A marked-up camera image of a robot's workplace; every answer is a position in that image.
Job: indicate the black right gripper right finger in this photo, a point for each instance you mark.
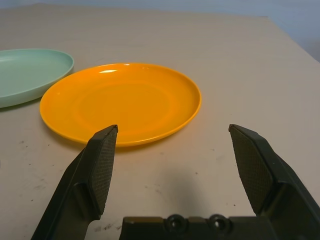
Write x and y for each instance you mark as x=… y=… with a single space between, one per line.
x=275 y=190

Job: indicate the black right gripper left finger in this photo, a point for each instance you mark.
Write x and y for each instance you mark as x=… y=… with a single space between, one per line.
x=80 y=180

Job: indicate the yellow round plate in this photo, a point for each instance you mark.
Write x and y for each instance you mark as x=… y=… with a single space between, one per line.
x=125 y=100

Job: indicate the mint green round plate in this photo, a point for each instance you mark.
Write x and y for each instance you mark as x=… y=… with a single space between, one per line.
x=30 y=75

